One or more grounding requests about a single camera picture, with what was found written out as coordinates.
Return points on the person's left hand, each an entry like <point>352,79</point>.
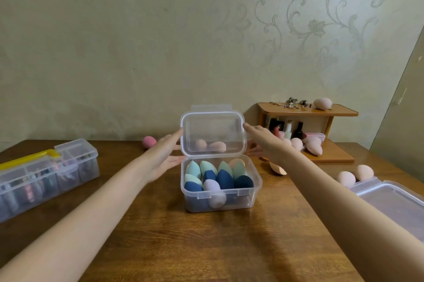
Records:
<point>162,159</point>

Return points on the person's right hand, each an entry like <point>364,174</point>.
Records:
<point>271,146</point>

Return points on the hot pink sponge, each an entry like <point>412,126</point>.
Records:
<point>149,142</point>

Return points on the group of blue green sponges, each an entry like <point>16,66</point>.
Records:
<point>225,179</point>

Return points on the small clear plastic box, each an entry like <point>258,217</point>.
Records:
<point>212,126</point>

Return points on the beige sponge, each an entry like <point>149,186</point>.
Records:
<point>322,103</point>

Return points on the pile of makeup sponges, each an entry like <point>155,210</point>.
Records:
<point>346,179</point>

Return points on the puffs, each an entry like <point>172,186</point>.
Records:
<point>43,185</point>

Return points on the large clear plastic container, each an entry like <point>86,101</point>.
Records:
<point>394,205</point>

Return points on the clear divided organizer box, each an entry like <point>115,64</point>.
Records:
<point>13,205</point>

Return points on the person's left forearm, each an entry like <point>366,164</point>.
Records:
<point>73,235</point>

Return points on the person's right forearm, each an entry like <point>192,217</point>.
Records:
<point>357,212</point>

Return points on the pink cosmetic bottle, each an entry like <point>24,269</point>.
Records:
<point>276,131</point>

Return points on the white cosmetic bottle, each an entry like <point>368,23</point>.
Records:
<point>288,129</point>

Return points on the pile of metal hair clips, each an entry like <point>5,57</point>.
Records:
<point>291,101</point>

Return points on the small wooden rack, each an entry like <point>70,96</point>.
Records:
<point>341,111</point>

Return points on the pale green door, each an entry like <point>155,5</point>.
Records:
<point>404,132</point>

